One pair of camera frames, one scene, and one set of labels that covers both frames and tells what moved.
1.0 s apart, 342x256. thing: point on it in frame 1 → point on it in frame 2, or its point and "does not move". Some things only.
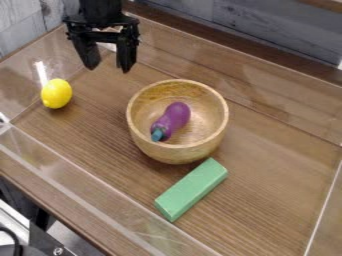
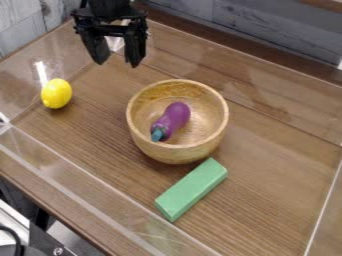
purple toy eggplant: [173, 118] does not move
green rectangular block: [189, 189] does not move
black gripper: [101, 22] → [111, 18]
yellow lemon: [56, 93] does not move
